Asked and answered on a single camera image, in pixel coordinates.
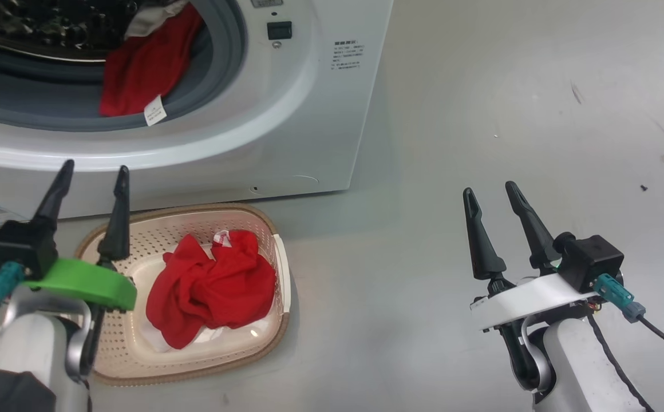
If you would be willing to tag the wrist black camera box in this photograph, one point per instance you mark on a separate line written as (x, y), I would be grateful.
(592, 257)
(20, 246)

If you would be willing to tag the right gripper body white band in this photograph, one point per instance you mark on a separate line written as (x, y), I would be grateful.
(526, 297)

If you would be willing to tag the white front-load washing machine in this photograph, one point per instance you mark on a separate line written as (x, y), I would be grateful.
(297, 114)

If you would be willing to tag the red and white garment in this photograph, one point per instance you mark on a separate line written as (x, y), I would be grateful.
(212, 292)

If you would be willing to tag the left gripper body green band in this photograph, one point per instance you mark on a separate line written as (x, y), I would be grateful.
(86, 280)

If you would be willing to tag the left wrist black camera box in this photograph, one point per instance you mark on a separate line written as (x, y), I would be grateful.
(20, 246)

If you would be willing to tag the cream perforated laundry basket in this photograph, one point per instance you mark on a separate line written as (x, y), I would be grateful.
(137, 355)

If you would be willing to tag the red garment with white tag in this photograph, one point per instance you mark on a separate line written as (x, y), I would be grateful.
(143, 68)

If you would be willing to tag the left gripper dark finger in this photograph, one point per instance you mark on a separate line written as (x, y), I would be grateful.
(117, 229)
(54, 200)

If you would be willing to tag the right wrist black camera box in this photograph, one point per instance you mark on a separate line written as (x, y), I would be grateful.
(592, 257)

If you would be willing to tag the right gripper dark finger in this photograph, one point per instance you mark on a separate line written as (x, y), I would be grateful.
(483, 246)
(535, 232)

